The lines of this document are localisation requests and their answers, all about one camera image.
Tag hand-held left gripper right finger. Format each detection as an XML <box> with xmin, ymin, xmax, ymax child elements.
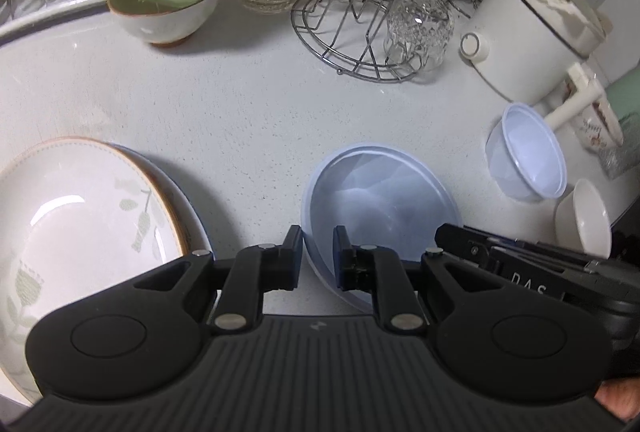
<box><xmin>332</xmin><ymin>224</ymin><xmax>506</xmax><ymax>333</ymax></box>

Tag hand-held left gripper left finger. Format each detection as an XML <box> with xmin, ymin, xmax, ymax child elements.
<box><xmin>132</xmin><ymin>224</ymin><xmax>305</xmax><ymax>333</ymax></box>

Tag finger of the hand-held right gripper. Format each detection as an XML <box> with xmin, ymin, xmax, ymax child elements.
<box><xmin>433</xmin><ymin>222</ymin><xmax>501</xmax><ymax>271</ymax></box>

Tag blue plastic bowl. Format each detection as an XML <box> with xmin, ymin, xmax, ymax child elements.
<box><xmin>485</xmin><ymin>101</ymin><xmax>569</xmax><ymax>202</ymax></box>
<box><xmin>300</xmin><ymin>141</ymin><xmax>461</xmax><ymax>314</ymax></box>

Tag plain white bowl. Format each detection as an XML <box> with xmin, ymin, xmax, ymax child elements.
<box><xmin>553</xmin><ymin>178</ymin><xmax>612</xmax><ymax>261</ymax></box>

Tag gold rim leaf print plate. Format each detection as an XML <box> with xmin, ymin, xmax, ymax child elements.
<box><xmin>0</xmin><ymin>136</ymin><xmax>189</xmax><ymax>409</ymax></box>

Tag person's right hand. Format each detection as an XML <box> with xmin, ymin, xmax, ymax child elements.
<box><xmin>594</xmin><ymin>379</ymin><xmax>640</xmax><ymax>419</ymax></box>

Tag black induction cooktop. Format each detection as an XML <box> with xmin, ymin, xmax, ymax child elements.
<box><xmin>611</xmin><ymin>207</ymin><xmax>640</xmax><ymax>264</ymax></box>

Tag clear glass vase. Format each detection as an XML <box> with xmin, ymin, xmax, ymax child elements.
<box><xmin>597</xmin><ymin>144</ymin><xmax>632</xmax><ymax>176</ymax></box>

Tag pale green kettle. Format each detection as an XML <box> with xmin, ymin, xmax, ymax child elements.
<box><xmin>604</xmin><ymin>76</ymin><xmax>640</xmax><ymax>124</ymax></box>

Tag white electric cooking pot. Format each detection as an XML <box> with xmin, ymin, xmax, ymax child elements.
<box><xmin>459</xmin><ymin>0</ymin><xmax>614</xmax><ymax>129</ymax></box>

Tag patterned drinking glass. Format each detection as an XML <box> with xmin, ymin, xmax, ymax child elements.
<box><xmin>383</xmin><ymin>0</ymin><xmax>467</xmax><ymax>74</ymax></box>

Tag white bowl brown foot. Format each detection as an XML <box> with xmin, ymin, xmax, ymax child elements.
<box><xmin>106</xmin><ymin>0</ymin><xmax>224</xmax><ymax>47</ymax></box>

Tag white draining tray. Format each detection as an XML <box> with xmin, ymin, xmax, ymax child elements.
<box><xmin>0</xmin><ymin>0</ymin><xmax>110</xmax><ymax>47</ymax></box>

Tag wire glass rack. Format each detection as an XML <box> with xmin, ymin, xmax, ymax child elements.
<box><xmin>291</xmin><ymin>0</ymin><xmax>432</xmax><ymax>84</ymax></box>

